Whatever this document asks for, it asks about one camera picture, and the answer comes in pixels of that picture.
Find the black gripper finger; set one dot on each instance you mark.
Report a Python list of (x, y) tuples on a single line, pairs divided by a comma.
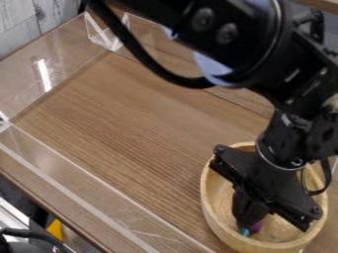
[(264, 211), (246, 209)]

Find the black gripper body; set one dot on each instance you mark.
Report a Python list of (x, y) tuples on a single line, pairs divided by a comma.
[(272, 186)]

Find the purple toy eggplant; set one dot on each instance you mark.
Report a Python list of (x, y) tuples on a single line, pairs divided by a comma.
[(249, 231)]

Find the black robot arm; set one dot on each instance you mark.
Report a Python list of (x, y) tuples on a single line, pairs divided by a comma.
[(253, 45)]

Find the brown wooden bowl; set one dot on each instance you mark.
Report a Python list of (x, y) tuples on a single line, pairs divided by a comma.
[(278, 237)]

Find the yellow black device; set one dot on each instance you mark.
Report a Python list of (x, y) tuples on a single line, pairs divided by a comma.
[(61, 232)]

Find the clear acrylic tray wall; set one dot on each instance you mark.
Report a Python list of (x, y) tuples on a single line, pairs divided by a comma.
[(115, 223)]

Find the clear acrylic corner bracket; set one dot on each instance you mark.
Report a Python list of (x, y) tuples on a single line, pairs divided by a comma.
[(102, 37)]

